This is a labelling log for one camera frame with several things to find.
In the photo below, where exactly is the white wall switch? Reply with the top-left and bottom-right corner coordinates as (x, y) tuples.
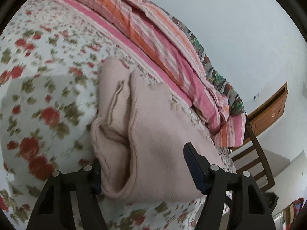
(253, 93), (259, 101)

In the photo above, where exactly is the floral bed sheet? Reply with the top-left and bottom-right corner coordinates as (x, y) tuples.
(0, 0), (237, 230)

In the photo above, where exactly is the pink striped quilt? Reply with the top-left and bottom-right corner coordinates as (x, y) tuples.
(59, 0), (246, 147)

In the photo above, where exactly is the dark wooden footboard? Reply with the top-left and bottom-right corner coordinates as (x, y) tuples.
(232, 115), (278, 212)

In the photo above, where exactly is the dark floral blanket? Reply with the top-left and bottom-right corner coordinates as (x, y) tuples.
(171, 16), (246, 115)

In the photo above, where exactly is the pink knit sweater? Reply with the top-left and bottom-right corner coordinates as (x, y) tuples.
(91, 56), (222, 203)

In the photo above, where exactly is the brown wooden door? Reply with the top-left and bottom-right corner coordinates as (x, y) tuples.
(246, 82), (288, 136)

